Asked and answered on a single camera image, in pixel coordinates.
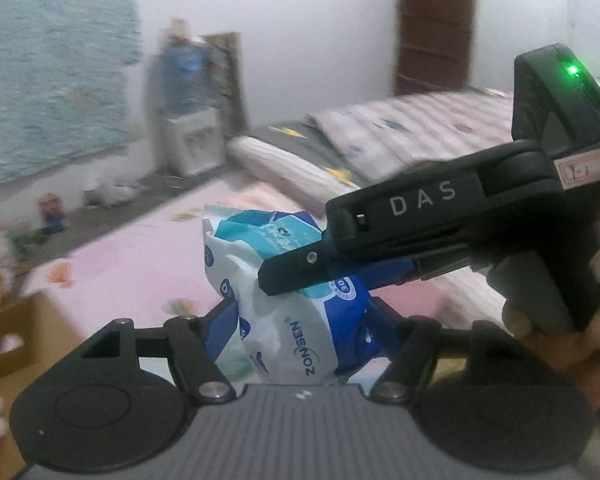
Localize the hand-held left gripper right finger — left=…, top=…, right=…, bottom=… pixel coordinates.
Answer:
left=367, top=297, right=527, bottom=406

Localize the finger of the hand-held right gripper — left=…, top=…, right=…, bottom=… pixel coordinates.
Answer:
left=367, top=252, right=483, bottom=292
left=257, top=240, right=473, bottom=297

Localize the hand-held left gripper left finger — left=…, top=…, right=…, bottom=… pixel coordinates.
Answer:
left=81, top=299, right=241, bottom=406

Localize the blue white wipes packet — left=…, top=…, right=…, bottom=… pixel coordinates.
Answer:
left=201, top=204, right=381, bottom=386

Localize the brown cardboard box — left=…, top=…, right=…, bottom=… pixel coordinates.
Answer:
left=0, top=291, right=88, bottom=480

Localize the person's right hand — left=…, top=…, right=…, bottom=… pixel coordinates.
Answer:
left=501, top=304, right=600, bottom=413

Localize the striped rolled bolster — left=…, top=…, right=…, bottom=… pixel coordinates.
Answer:
left=227, top=136, right=361, bottom=201

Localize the pink printed bed sheet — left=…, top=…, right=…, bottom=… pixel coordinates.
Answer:
left=22, top=180, right=506, bottom=386

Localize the striped folded quilt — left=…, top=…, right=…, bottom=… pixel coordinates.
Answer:
left=307, top=87, right=518, bottom=186

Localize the grey sheet with yellow stars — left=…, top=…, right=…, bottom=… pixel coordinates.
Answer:
left=250, top=120, right=371, bottom=186

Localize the white water dispenser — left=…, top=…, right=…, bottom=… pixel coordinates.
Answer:
left=160, top=110, right=226, bottom=177

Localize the white crumpled cloth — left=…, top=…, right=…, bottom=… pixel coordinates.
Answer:
left=82, top=177, right=146, bottom=208

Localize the brown door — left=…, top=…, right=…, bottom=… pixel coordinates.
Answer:
left=395, top=0, right=481, bottom=96

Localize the wooden board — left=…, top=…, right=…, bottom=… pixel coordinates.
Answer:
left=200, top=32, right=248, bottom=133

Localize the red blue small can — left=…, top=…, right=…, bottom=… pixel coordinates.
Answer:
left=37, top=192, right=68, bottom=233

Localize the blue water bottle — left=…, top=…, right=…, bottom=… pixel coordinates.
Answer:
left=155, top=20, right=213, bottom=116

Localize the teal floral cloth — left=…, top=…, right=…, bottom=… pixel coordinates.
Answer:
left=0, top=0, right=143, bottom=186

